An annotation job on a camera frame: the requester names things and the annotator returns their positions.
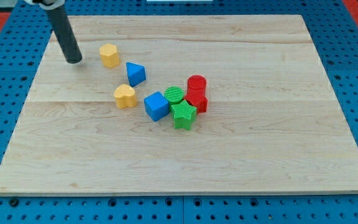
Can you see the green cylinder block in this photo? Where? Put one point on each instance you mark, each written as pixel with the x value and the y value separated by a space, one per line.
pixel 174 95

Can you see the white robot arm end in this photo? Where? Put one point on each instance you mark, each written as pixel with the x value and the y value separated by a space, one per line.
pixel 46 4

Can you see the wooden board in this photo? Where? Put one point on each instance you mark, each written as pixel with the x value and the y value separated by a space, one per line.
pixel 273 124

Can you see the blue triangle block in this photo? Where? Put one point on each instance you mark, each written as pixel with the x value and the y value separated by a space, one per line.
pixel 135 73

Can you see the red cylinder block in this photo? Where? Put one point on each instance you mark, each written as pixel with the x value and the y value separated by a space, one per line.
pixel 196 84

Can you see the green star block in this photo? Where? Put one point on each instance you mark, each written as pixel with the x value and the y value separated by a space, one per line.
pixel 184 115

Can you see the yellow hexagon block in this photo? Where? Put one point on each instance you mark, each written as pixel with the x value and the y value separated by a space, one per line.
pixel 109 55

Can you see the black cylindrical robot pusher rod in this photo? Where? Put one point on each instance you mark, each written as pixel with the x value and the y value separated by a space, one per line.
pixel 64 33

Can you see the yellow heart block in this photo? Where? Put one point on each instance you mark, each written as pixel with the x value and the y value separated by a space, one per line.
pixel 125 96

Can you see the red star block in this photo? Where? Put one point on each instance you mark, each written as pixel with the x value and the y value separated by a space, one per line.
pixel 200 102

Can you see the blue cube block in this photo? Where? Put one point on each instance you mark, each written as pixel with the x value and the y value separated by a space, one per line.
pixel 156 106

